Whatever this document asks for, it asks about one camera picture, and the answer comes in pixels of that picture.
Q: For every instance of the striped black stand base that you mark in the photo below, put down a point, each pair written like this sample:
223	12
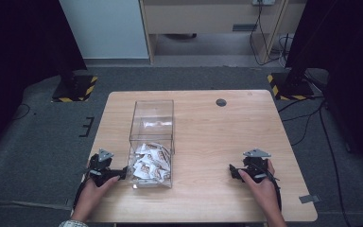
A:
291	88
75	90

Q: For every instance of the grey tape piece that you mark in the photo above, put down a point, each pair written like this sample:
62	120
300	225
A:
309	199

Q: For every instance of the black curtain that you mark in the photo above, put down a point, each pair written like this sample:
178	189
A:
19	47
346	63

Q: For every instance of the person's left hand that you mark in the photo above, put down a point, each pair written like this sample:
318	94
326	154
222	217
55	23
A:
89	195

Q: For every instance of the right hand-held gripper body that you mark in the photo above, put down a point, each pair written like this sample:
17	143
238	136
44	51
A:
255	165

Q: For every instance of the grey round table grommet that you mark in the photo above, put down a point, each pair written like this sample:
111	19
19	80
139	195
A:
221	102

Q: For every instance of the white cabinet panel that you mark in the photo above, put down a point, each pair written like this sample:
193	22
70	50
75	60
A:
104	28

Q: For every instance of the black metal stand post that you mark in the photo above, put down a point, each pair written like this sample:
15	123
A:
67	78
296	74

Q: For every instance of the clear plastic box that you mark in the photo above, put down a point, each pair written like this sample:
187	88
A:
151	126

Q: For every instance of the pile of white packets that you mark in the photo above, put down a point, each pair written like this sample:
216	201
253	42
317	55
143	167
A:
151	164

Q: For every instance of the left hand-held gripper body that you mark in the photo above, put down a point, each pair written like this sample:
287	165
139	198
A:
100	167

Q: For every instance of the person's right hand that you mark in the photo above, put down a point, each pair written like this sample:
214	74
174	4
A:
264	192

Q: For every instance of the black floor tape mark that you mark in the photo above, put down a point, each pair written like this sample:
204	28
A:
87	126

